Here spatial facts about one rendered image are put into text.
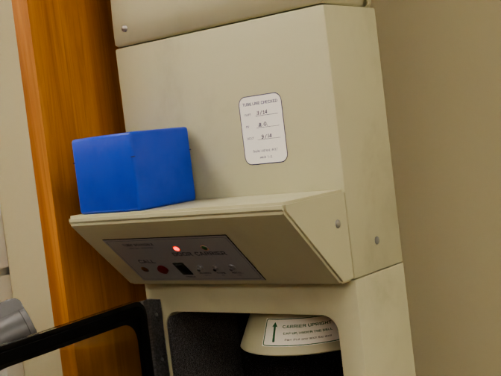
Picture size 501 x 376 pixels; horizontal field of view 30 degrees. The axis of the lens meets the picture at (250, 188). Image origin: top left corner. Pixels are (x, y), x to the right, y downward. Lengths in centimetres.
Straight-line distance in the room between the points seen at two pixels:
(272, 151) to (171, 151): 12
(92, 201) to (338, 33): 34
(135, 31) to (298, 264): 38
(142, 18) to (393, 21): 45
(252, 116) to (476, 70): 44
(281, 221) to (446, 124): 55
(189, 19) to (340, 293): 37
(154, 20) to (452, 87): 48
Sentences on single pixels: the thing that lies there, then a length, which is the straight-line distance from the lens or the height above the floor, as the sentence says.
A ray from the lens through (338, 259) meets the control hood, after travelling 100.
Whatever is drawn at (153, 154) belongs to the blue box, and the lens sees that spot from 108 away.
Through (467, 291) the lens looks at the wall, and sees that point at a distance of 145.
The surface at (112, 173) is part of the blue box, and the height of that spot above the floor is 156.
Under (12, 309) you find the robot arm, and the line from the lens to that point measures 116.
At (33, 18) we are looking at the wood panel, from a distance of 121.
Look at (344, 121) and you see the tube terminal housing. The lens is 103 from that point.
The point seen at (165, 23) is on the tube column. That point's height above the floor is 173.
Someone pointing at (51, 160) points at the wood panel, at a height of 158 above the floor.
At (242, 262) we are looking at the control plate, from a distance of 104.
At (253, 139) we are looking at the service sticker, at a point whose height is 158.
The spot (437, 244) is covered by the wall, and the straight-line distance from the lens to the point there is 146.
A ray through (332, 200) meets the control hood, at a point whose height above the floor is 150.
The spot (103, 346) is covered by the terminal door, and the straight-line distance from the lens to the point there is 115.
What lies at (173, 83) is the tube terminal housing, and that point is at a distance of 115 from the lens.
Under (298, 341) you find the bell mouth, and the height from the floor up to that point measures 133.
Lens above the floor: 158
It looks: 3 degrees down
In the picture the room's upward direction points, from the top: 7 degrees counter-clockwise
